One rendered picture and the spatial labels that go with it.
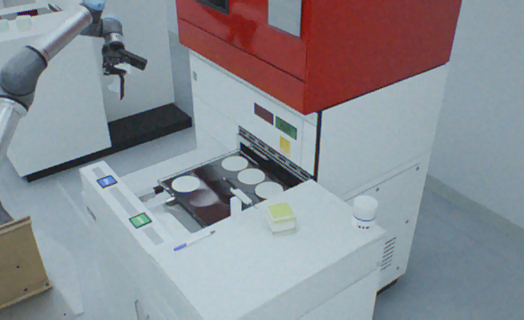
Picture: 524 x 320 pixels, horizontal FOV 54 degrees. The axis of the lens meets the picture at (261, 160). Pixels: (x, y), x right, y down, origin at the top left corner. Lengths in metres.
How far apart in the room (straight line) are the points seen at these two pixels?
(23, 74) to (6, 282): 0.66
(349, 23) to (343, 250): 0.68
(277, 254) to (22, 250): 0.72
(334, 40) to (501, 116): 1.63
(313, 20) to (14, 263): 1.09
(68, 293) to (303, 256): 0.71
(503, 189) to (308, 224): 1.81
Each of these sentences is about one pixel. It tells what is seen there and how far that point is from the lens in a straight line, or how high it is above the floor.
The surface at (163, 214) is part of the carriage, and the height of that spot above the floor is 0.88.
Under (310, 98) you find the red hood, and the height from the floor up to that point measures 1.28.
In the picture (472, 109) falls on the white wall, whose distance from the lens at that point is 3.17.
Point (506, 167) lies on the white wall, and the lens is 3.17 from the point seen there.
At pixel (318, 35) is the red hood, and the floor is 1.48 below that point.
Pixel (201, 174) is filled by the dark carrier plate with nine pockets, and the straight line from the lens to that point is 1.95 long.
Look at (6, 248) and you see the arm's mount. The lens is 1.61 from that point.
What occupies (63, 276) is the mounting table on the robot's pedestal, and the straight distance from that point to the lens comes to 1.77.
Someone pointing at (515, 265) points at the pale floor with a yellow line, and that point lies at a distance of 3.17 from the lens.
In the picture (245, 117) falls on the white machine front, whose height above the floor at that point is 1.03.
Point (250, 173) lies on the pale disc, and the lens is 1.95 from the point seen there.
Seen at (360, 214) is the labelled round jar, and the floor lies 1.04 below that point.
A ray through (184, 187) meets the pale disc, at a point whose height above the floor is 0.90.
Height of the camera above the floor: 2.01
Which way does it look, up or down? 33 degrees down
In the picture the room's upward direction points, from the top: straight up
